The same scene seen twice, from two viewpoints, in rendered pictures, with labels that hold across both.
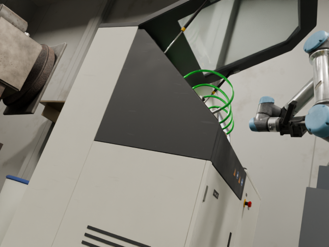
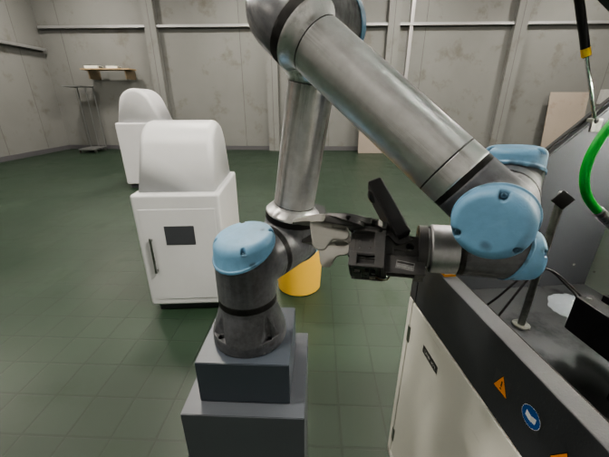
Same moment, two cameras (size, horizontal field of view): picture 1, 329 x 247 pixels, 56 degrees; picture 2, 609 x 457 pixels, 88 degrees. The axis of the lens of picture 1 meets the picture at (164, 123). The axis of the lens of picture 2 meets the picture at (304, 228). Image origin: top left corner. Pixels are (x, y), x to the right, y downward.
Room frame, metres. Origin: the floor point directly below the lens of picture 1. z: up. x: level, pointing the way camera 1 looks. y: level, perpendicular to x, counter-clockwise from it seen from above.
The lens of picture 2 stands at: (1.65, -0.95, 1.36)
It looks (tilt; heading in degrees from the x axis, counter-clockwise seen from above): 22 degrees down; 146
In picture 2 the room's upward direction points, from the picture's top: straight up
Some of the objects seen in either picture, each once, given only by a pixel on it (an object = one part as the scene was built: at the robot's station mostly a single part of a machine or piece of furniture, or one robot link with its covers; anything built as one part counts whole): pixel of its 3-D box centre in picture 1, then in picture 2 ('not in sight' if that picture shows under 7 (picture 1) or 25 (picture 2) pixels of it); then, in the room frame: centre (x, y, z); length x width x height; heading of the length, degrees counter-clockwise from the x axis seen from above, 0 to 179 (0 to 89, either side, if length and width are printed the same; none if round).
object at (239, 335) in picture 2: not in sight; (248, 312); (1.14, -0.75, 0.95); 0.15 x 0.15 x 0.10
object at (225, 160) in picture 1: (228, 168); (493, 361); (1.46, -0.36, 0.87); 0.62 x 0.04 x 0.16; 151
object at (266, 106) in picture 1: (268, 109); (507, 189); (1.46, -0.50, 1.25); 0.11 x 0.08 x 0.11; 111
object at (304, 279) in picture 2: not in sight; (298, 248); (-0.16, 0.22, 0.31); 0.40 x 0.40 x 0.63
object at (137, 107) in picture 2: not in sight; (151, 139); (-4.28, -0.02, 0.76); 0.82 x 0.68 x 1.53; 52
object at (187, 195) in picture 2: not in sight; (193, 211); (-0.56, -0.42, 0.62); 0.72 x 0.57 x 1.24; 145
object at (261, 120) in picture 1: (261, 124); (496, 250); (1.46, -0.48, 1.15); 0.11 x 0.08 x 0.09; 42
